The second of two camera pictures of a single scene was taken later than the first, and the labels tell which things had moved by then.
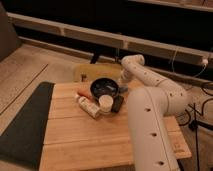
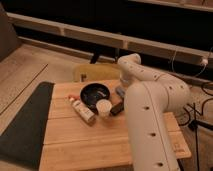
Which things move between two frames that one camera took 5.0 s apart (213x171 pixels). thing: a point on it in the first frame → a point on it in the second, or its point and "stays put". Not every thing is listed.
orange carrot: (85, 93) → (75, 97)
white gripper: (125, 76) stays put
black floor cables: (194, 116) stays put
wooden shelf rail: (195, 55) stays put
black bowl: (104, 86) → (93, 92)
